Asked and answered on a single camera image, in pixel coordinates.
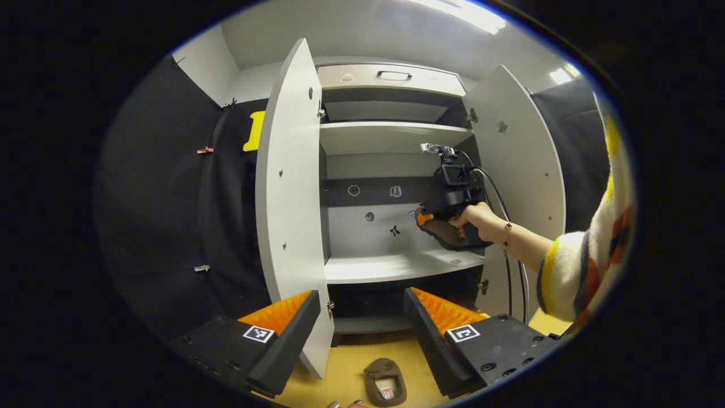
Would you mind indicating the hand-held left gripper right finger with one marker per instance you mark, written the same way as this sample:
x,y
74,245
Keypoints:
x,y
433,345

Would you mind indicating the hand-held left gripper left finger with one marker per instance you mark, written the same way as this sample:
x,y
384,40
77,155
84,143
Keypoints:
x,y
289,340

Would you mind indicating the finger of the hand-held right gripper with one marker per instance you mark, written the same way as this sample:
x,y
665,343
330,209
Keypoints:
x,y
423,216

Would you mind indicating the white shoe cabinet door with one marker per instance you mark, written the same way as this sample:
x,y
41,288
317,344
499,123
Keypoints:
x,y
294,198
527,158

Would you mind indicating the white shoe cabinet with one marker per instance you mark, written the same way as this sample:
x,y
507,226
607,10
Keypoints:
x,y
391,136

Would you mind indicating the small ceiling light panel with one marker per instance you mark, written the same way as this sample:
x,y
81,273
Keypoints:
x,y
563,75

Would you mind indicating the large ceiling light panel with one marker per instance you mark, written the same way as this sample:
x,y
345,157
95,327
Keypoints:
x,y
464,14

